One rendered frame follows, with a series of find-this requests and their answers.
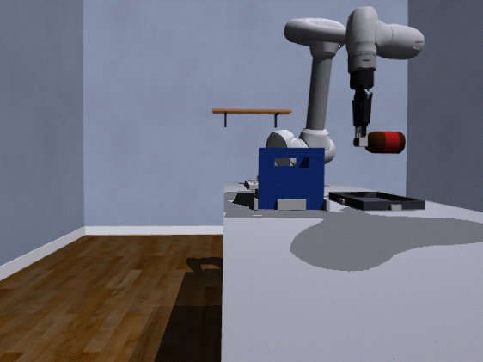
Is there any brown bottle with red label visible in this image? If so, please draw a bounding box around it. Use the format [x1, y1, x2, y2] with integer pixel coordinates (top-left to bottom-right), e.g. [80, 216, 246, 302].
[353, 132, 406, 154]

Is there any blue divided crate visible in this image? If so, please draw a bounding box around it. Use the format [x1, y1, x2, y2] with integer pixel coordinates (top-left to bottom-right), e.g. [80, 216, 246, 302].
[258, 148, 325, 210]

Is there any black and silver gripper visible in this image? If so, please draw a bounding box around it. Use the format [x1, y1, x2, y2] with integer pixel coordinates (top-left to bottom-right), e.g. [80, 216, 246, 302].
[350, 70, 374, 147]

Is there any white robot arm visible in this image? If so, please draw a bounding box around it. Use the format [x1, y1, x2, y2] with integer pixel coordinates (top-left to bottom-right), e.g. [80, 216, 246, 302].
[266, 6, 425, 164]

